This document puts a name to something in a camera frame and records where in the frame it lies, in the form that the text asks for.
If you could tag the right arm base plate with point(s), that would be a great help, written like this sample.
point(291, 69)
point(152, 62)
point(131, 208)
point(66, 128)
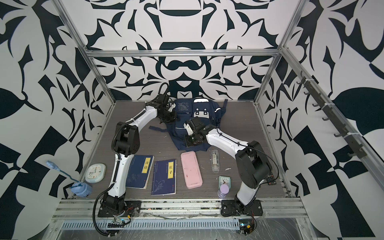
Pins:
point(236, 208)

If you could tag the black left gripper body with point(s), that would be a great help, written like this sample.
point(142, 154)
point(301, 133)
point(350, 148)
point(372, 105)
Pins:
point(169, 117)

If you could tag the round mint alarm clock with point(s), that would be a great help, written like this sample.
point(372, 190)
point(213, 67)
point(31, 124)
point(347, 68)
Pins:
point(95, 173)

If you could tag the pink pencil case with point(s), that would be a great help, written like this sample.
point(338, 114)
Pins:
point(191, 170)

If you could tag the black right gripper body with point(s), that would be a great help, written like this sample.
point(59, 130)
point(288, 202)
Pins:
point(191, 139)

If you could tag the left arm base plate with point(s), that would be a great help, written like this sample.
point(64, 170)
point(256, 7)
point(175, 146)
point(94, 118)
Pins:
point(128, 208)

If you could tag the purple cylindrical container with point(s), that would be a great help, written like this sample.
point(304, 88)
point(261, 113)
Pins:
point(223, 191)

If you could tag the aluminium frame rail base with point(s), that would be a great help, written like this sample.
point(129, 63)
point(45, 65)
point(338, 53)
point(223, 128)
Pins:
point(186, 219)

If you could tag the small green circuit board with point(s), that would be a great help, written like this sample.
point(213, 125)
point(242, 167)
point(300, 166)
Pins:
point(247, 226)

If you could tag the blue book yellow label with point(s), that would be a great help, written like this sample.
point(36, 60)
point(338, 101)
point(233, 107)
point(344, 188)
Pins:
point(164, 178)
point(139, 171)

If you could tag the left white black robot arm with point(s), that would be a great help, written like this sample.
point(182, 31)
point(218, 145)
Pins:
point(126, 143)

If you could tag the black remote control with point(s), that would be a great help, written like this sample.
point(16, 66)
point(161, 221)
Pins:
point(270, 179)

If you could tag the navy blue school backpack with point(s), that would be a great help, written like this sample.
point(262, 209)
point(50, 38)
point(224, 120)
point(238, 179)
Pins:
point(192, 115)

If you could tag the small green square clock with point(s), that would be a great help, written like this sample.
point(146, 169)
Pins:
point(224, 180)

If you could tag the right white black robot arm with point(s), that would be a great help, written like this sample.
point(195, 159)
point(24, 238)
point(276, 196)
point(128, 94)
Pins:
point(253, 164)

